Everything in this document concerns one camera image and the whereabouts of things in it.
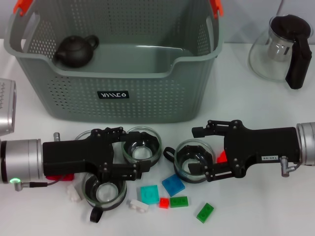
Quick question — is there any cyan square toy brick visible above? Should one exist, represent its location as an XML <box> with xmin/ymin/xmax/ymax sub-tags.
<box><xmin>140</xmin><ymin>184</ymin><xmax>160</xmax><ymax>205</ymax></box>

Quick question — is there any blue square toy brick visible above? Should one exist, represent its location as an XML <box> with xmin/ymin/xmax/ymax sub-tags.
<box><xmin>161</xmin><ymin>173</ymin><xmax>186</xmax><ymax>197</ymax></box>

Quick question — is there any grey perforated plastic storage bin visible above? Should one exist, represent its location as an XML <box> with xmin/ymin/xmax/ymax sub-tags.
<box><xmin>3</xmin><ymin>0</ymin><xmax>225</xmax><ymax>124</ymax></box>

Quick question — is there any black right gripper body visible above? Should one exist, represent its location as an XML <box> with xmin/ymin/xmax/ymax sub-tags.
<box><xmin>222</xmin><ymin>120</ymin><xmax>301</xmax><ymax>179</ymax></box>

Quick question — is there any right gripper cable with plug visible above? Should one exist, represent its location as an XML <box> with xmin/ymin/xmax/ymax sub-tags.
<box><xmin>280</xmin><ymin>155</ymin><xmax>300</xmax><ymax>177</ymax></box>

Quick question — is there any gripper cable with plug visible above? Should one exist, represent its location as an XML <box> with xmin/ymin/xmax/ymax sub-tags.
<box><xmin>280</xmin><ymin>155</ymin><xmax>300</xmax><ymax>177</ymax></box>
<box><xmin>13</xmin><ymin>175</ymin><xmax>74</xmax><ymax>192</ymax></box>

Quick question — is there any glass pitcher with black handle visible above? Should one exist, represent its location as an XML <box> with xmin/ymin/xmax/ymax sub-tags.
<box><xmin>248</xmin><ymin>14</ymin><xmax>313</xmax><ymax>90</ymax></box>

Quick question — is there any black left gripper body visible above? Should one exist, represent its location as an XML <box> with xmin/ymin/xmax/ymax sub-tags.
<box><xmin>42</xmin><ymin>127</ymin><xmax>114</xmax><ymax>182</ymax></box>

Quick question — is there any green two-stud toy brick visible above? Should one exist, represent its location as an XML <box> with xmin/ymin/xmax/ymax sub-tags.
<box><xmin>169</xmin><ymin>196</ymin><xmax>189</xmax><ymax>208</ymax></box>
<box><xmin>196</xmin><ymin>203</ymin><xmax>215</xmax><ymax>224</ymax></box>

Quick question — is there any red sloped toy brick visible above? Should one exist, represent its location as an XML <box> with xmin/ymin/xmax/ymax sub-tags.
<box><xmin>216</xmin><ymin>150</ymin><xmax>228</xmax><ymax>163</ymax></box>

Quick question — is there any dark red long toy brick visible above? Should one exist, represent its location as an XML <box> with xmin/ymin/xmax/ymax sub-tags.
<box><xmin>45</xmin><ymin>173</ymin><xmax>75</xmax><ymax>182</ymax></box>

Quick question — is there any orange bin handle clip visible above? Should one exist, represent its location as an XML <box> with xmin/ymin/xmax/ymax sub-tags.
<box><xmin>210</xmin><ymin>0</ymin><xmax>224</xmax><ymax>19</ymax></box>
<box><xmin>13</xmin><ymin>0</ymin><xmax>34</xmax><ymax>14</ymax></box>

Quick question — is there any dark clay teapot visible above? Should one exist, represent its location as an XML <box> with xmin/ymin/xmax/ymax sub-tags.
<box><xmin>53</xmin><ymin>34</ymin><xmax>100</xmax><ymax>68</ymax></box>

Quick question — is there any white toy brick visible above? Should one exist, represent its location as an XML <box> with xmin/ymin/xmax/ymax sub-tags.
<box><xmin>65</xmin><ymin>183</ymin><xmax>84</xmax><ymax>202</ymax></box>
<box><xmin>126</xmin><ymin>198</ymin><xmax>150</xmax><ymax>213</ymax></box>

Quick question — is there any left gripper cable with plug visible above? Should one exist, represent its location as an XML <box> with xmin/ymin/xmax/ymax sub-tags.
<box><xmin>13</xmin><ymin>175</ymin><xmax>74</xmax><ymax>192</ymax></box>

